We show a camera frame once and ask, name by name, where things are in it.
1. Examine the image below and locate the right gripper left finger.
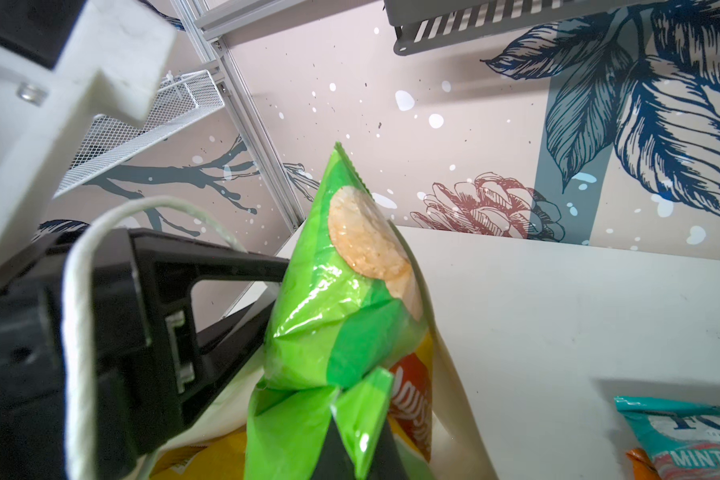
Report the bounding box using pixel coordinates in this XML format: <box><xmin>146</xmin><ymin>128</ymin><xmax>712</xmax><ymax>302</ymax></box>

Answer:
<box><xmin>311</xmin><ymin>419</ymin><xmax>355</xmax><ymax>480</ymax></box>

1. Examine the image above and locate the white wire mesh basket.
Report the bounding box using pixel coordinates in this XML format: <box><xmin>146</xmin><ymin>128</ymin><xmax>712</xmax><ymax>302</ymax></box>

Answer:
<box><xmin>54</xmin><ymin>70</ymin><xmax>224</xmax><ymax>197</ymax></box>

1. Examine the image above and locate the beige paper bag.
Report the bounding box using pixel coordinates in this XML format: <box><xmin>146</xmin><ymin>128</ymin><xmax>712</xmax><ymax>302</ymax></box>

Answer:
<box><xmin>137</xmin><ymin>224</ymin><xmax>499</xmax><ymax>480</ymax></box>

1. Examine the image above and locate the green snack packet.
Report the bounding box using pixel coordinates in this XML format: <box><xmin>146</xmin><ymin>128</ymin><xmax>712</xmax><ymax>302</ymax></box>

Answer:
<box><xmin>243</xmin><ymin>141</ymin><xmax>436</xmax><ymax>480</ymax></box>

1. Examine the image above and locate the teal Fox's candy bag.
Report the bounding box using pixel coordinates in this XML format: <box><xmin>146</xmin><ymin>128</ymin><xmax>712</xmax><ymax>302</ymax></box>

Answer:
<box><xmin>614</xmin><ymin>396</ymin><xmax>720</xmax><ymax>479</ymax></box>

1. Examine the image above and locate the black hanging metal shelf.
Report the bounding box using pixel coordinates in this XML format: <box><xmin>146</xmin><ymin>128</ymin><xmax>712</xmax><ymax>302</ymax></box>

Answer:
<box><xmin>384</xmin><ymin>1</ymin><xmax>659</xmax><ymax>56</ymax></box>

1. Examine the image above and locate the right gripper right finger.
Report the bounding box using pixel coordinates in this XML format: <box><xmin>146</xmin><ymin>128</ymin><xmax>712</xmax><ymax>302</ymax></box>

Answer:
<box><xmin>367</xmin><ymin>422</ymin><xmax>408</xmax><ymax>480</ymax></box>

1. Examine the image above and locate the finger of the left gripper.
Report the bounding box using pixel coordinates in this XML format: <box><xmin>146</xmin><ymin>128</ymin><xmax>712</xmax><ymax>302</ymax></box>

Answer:
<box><xmin>128</xmin><ymin>229</ymin><xmax>288</xmax><ymax>447</ymax></box>

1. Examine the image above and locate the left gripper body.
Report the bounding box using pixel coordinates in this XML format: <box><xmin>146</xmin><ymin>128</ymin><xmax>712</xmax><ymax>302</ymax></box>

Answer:
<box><xmin>0</xmin><ymin>230</ymin><xmax>150</xmax><ymax>479</ymax></box>

